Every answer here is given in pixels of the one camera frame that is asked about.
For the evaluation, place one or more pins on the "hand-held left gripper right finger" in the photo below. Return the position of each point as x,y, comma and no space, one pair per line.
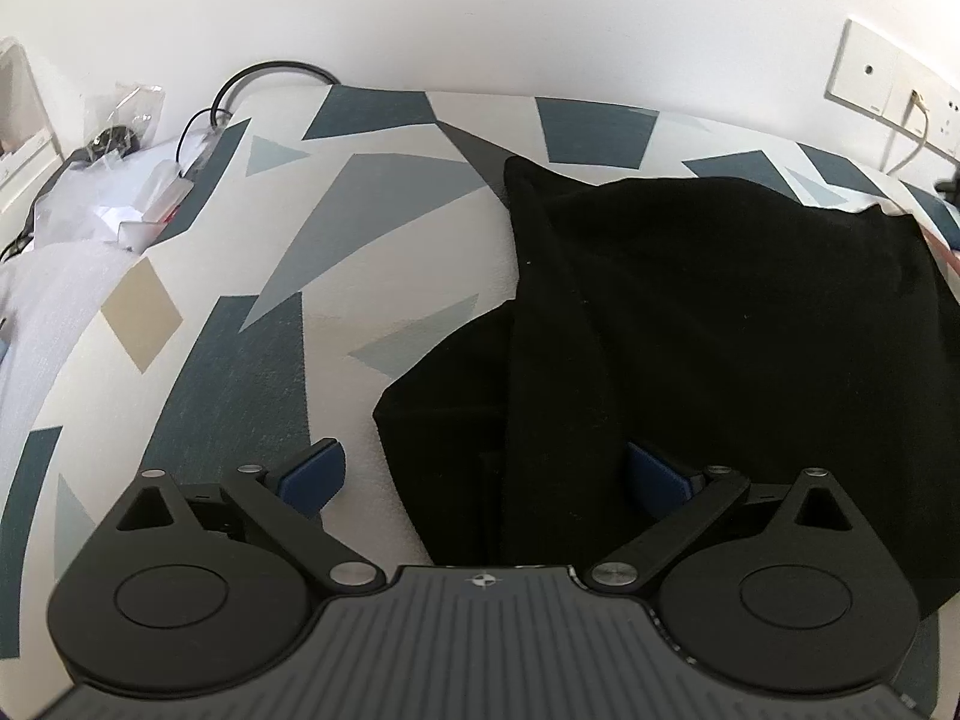
656,476

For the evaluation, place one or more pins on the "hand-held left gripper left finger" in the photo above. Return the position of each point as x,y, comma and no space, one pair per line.
311,474

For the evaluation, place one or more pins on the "black garment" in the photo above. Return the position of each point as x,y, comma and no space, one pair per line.
712,300

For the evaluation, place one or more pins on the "geometric patterned bed sheet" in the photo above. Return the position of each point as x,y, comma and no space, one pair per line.
225,277

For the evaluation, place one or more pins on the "white fleece cloth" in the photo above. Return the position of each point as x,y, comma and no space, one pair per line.
45,300

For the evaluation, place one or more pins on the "crumpled clear plastic packaging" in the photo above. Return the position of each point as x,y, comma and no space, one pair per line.
90,195

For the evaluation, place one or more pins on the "clear plastic bag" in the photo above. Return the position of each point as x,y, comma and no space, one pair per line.
124,120

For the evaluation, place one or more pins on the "white wall plate with dot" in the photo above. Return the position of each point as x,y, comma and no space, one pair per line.
855,82

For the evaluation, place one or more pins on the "white wall socket plate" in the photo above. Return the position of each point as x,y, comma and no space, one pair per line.
949,131

